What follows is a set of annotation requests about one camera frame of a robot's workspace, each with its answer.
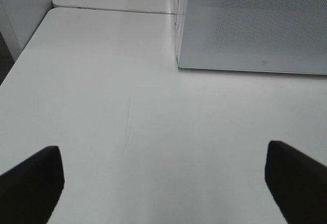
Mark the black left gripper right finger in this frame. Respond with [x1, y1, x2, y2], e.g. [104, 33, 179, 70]
[265, 141, 326, 223]

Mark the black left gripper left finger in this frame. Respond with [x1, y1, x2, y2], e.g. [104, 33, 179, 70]
[1, 146, 64, 223]

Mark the white microwave door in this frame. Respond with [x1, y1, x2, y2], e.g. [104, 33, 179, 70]
[178, 0, 327, 76]

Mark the white microwave oven body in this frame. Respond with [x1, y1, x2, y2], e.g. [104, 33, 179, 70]
[173, 0, 327, 76]

